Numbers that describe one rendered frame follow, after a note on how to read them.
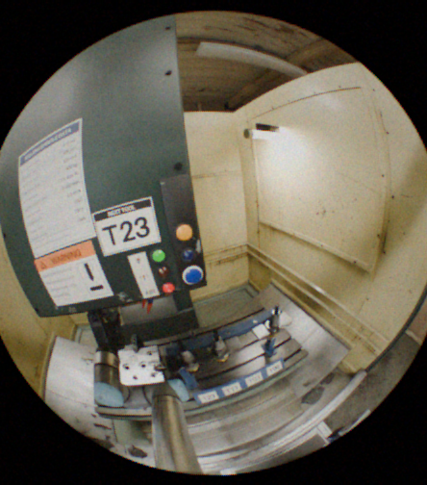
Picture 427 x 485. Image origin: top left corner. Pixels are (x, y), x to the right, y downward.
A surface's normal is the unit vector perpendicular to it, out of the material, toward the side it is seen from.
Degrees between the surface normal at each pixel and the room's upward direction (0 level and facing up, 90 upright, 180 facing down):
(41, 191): 90
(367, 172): 90
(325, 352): 24
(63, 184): 90
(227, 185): 90
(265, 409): 8
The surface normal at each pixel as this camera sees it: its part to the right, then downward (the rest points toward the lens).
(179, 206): 0.35, 0.32
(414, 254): -0.93, 0.25
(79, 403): 0.26, -0.94
